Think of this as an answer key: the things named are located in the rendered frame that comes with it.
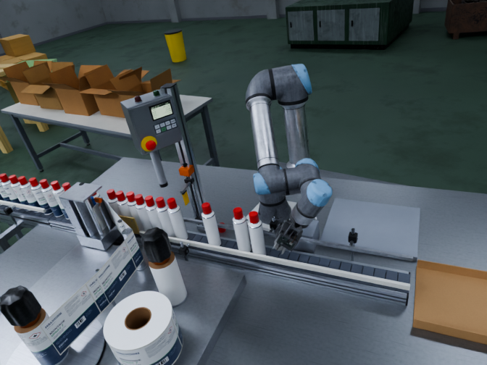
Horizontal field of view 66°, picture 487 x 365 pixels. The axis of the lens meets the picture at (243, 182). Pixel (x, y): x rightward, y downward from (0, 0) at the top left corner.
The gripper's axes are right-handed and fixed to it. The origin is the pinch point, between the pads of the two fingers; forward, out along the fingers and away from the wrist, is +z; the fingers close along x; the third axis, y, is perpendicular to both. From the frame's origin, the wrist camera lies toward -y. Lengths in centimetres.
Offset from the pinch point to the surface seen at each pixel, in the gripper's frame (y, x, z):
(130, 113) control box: 1, -68, -21
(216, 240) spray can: 1.7, -21.6, 14.2
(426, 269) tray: -12, 49, -17
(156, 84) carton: -127, -127, 55
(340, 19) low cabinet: -608, -60, 82
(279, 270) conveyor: 6.0, 4.5, 4.5
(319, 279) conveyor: 6.0, 17.3, -2.8
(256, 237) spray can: 3.4, -8.7, -1.6
